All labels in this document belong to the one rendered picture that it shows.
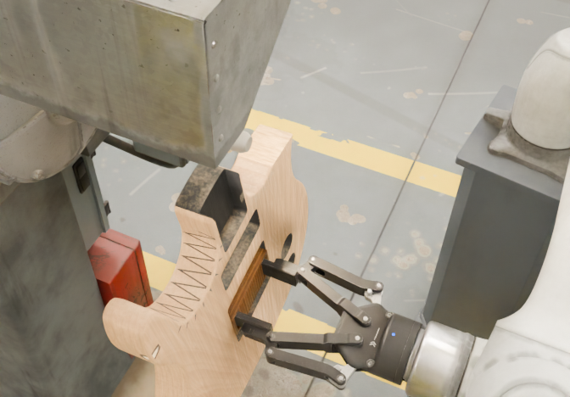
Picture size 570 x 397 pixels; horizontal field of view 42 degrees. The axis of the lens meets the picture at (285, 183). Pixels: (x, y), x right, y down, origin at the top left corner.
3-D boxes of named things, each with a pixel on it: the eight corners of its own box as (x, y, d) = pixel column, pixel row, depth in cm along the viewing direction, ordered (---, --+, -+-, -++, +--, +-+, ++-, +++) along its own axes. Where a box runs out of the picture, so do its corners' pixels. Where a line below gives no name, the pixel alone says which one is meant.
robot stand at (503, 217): (449, 260, 223) (503, 83, 170) (537, 303, 213) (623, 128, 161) (409, 329, 207) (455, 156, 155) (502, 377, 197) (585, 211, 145)
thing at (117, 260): (41, 320, 172) (-3, 222, 144) (72, 280, 179) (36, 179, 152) (132, 360, 165) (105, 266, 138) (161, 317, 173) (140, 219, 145)
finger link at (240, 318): (274, 333, 89) (271, 338, 88) (221, 313, 91) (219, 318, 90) (271, 323, 86) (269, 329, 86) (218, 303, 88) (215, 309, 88)
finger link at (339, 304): (364, 327, 85) (372, 318, 85) (295, 267, 90) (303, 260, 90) (363, 339, 88) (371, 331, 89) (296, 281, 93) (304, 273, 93)
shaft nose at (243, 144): (226, 148, 79) (232, 127, 78) (233, 150, 81) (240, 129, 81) (243, 154, 78) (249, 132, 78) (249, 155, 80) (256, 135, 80)
